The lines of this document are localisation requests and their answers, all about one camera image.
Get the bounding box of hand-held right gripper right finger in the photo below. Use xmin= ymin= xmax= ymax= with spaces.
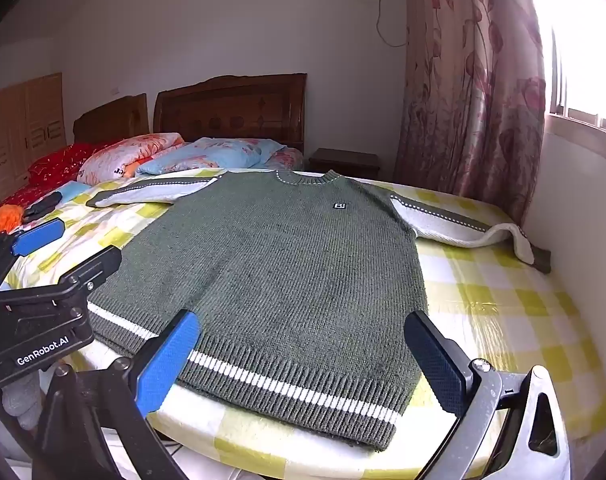
xmin=404 ymin=310 xmax=572 ymax=480

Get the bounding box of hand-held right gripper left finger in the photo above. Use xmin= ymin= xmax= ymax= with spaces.
xmin=33 ymin=309 xmax=202 ymax=480

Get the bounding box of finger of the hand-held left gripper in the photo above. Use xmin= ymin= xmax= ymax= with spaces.
xmin=0 ymin=218 xmax=66 ymax=287
xmin=57 ymin=245 xmax=123 ymax=302

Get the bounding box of green knit sweater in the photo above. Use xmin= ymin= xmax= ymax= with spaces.
xmin=85 ymin=169 xmax=552 ymax=454

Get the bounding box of person's left hand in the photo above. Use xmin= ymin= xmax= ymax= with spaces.
xmin=2 ymin=372 xmax=47 ymax=432

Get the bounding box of black object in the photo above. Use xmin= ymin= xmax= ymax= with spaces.
xmin=22 ymin=191 xmax=64 ymax=225

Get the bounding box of orange cloth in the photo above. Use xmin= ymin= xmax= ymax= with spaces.
xmin=0 ymin=203 xmax=26 ymax=244

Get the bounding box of light blue cloth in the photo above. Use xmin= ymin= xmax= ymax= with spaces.
xmin=58 ymin=180 xmax=92 ymax=204

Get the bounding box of red pillow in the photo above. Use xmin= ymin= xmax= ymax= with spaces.
xmin=0 ymin=141 xmax=120 ymax=221

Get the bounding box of yellow checked bedsheet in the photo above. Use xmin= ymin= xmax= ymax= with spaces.
xmin=3 ymin=167 xmax=606 ymax=480

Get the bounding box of wooden wardrobe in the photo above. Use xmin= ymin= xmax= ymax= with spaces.
xmin=0 ymin=72 xmax=68 ymax=214

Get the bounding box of pink floral pillow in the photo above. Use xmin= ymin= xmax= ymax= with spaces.
xmin=78 ymin=132 xmax=186 ymax=184

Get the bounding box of small wooden headboard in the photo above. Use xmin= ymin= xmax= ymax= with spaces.
xmin=73 ymin=93 xmax=150 ymax=146

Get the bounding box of blue floral pillow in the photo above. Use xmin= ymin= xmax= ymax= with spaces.
xmin=135 ymin=137 xmax=287 ymax=176

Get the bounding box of large wooden headboard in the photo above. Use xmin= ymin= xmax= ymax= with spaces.
xmin=153 ymin=73 xmax=308 ymax=154

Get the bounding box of pink floral sheet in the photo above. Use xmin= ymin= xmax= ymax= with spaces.
xmin=263 ymin=147 xmax=305 ymax=171

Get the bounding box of dark wooden nightstand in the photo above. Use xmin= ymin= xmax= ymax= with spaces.
xmin=308 ymin=148 xmax=382 ymax=180

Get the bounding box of pink floral curtain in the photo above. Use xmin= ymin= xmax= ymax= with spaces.
xmin=393 ymin=0 xmax=550 ymax=227

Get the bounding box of window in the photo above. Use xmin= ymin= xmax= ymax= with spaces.
xmin=527 ymin=0 xmax=606 ymax=142

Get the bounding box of wall cable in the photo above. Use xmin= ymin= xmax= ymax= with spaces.
xmin=375 ymin=0 xmax=409 ymax=49

